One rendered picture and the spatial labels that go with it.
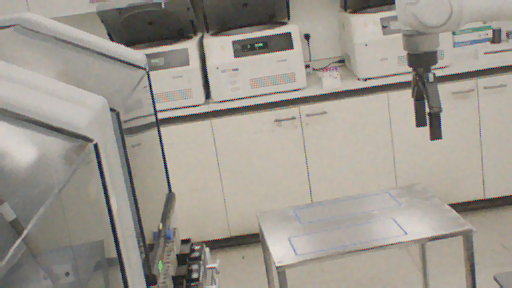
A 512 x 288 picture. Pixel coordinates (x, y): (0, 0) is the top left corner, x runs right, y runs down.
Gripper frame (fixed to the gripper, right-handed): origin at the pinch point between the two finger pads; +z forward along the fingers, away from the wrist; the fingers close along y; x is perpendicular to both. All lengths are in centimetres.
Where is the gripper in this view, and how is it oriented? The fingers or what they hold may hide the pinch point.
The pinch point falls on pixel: (428, 129)
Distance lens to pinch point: 183.5
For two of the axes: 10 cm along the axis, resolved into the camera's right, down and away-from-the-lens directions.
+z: 1.5, 9.5, 2.6
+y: -0.3, -2.6, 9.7
